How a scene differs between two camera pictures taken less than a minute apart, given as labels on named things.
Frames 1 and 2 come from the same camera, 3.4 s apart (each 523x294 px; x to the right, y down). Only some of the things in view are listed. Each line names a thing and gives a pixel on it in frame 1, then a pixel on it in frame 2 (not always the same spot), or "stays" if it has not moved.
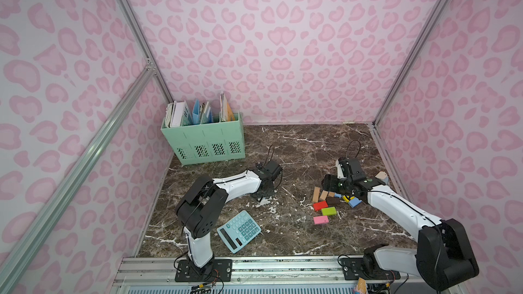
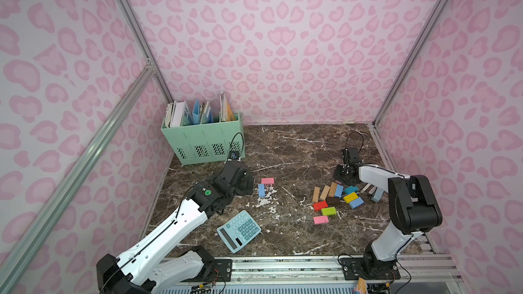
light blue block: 355,202 stays
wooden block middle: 324,193 stays
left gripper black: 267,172 → 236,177
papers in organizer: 178,113 stays
